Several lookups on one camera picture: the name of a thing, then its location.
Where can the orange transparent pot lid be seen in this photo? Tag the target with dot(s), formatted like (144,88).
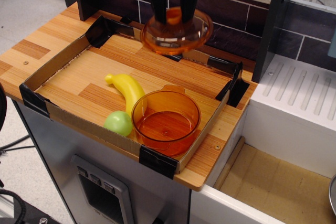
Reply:
(175,37)

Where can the orange transparent pot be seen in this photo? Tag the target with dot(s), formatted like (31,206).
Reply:
(167,120)

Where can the yellow toy banana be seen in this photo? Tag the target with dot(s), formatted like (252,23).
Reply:
(128,87)

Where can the green toy apple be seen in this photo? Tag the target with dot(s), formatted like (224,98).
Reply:
(119,122)

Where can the cardboard fence with black tape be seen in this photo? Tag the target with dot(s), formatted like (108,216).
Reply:
(70,89)

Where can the white toy sink unit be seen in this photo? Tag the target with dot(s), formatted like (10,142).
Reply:
(279,165)

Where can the grey toy dishwasher front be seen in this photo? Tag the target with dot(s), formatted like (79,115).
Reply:
(108,196)

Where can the metal bowl edge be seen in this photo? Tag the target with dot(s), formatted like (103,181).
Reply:
(332,193)

